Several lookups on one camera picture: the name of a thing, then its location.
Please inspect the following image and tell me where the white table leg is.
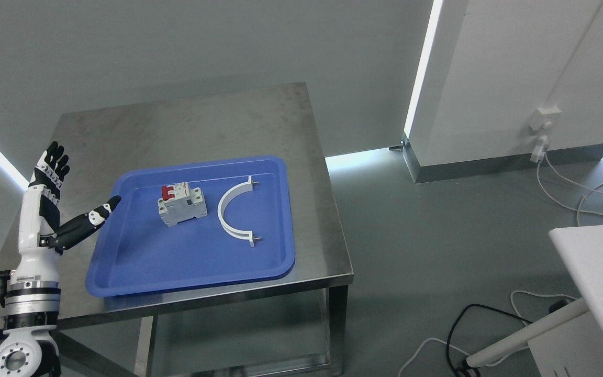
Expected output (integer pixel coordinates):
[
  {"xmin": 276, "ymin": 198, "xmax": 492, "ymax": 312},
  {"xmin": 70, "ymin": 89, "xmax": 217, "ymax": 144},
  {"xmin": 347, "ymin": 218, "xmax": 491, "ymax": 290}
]
[{"xmin": 463, "ymin": 298, "xmax": 589, "ymax": 369}]

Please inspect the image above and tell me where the white wall socket plug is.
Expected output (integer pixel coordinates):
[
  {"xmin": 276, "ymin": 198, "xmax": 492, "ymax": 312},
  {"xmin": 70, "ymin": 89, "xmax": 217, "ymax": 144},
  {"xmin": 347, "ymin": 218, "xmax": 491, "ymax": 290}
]
[{"xmin": 529, "ymin": 106, "xmax": 562, "ymax": 164}]

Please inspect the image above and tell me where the white cable near leg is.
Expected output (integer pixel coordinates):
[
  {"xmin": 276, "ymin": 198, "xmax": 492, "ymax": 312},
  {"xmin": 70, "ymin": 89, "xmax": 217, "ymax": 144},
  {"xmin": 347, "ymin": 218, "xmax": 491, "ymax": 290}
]
[{"xmin": 398, "ymin": 290, "xmax": 578, "ymax": 377}]

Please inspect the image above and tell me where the black cable on floor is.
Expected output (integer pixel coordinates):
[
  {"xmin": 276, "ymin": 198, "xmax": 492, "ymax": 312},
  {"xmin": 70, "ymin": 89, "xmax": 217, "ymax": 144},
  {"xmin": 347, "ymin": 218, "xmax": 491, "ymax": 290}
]
[{"xmin": 445, "ymin": 303, "xmax": 533, "ymax": 377}]

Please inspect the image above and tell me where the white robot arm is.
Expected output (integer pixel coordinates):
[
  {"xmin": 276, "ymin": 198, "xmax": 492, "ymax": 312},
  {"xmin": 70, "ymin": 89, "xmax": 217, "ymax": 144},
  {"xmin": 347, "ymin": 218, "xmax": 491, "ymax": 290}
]
[{"xmin": 0, "ymin": 141, "xmax": 120, "ymax": 376}]

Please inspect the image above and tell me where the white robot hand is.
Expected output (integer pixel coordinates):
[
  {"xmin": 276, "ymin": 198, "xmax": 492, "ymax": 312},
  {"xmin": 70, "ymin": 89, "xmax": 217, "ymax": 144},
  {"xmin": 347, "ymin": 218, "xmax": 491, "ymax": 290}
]
[{"xmin": 18, "ymin": 141, "xmax": 121, "ymax": 260}]

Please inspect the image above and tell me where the white curved pipe clamp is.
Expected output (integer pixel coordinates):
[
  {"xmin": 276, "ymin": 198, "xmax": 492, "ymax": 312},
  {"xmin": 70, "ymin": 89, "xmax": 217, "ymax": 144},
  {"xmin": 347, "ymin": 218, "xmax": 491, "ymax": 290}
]
[{"xmin": 217, "ymin": 175, "xmax": 261, "ymax": 248}]

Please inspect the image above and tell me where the blue plastic tray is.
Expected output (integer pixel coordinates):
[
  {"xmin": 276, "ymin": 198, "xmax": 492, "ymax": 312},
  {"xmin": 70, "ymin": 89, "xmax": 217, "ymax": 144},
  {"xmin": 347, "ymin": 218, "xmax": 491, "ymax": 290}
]
[{"xmin": 85, "ymin": 156, "xmax": 295, "ymax": 297}]

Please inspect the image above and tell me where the white cable on floor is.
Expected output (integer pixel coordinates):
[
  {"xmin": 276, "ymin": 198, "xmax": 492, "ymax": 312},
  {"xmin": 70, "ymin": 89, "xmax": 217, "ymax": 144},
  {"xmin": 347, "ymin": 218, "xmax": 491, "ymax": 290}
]
[{"xmin": 535, "ymin": 152, "xmax": 603, "ymax": 227}]

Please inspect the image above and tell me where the grey circuit breaker red switch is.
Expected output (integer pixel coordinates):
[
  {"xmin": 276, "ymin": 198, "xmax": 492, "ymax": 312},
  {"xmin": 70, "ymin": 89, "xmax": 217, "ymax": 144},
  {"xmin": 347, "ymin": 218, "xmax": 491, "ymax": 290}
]
[{"xmin": 158, "ymin": 182, "xmax": 208, "ymax": 227}]

